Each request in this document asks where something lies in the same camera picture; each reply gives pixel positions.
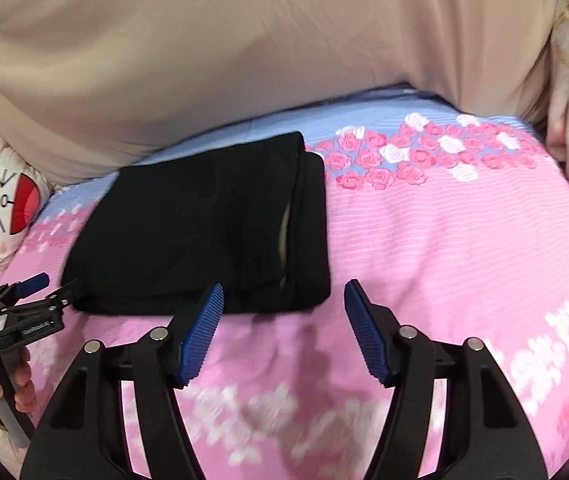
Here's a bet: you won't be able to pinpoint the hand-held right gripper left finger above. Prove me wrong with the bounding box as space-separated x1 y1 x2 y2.
19 283 224 480

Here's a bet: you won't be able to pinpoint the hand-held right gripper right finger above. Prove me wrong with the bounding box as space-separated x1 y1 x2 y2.
345 280 548 480

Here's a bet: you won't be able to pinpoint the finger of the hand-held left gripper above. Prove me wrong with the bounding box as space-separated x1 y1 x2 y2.
12 282 84 318
0 273 50 306

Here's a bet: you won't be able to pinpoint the black pants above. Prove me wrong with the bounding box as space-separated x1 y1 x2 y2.
61 131 333 315

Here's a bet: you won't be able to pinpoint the person's left hand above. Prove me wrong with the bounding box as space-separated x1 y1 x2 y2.
0 350 36 428

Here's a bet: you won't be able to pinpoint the cat face pillow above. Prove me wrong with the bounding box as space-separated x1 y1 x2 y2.
0 132 55 273

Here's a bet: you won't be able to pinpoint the pink floral bedsheet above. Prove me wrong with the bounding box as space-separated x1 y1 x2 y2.
9 87 569 480

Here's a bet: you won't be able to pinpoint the beige cloth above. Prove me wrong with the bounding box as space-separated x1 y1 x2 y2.
0 0 565 191

